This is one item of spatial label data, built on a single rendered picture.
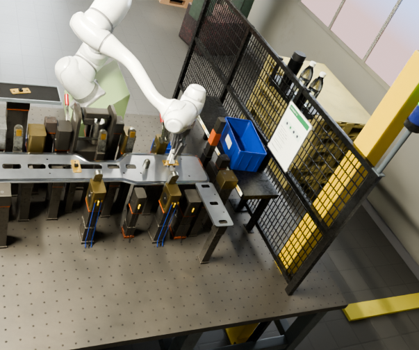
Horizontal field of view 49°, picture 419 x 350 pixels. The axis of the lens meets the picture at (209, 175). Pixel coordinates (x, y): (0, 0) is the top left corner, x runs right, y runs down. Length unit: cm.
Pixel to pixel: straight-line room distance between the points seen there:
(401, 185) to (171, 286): 276
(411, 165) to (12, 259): 336
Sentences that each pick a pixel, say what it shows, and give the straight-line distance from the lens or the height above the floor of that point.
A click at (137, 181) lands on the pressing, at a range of 220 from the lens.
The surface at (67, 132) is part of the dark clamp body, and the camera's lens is 226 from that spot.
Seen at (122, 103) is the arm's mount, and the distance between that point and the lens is 270.
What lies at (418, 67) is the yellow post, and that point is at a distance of 193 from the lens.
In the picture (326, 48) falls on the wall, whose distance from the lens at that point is 533.
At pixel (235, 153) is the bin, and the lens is 241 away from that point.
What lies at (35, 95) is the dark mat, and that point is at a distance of 231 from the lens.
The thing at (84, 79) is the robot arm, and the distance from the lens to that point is 273.
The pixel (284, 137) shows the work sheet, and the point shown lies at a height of 128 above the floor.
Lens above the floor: 244
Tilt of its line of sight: 37 degrees down
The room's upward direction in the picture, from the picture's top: 24 degrees clockwise
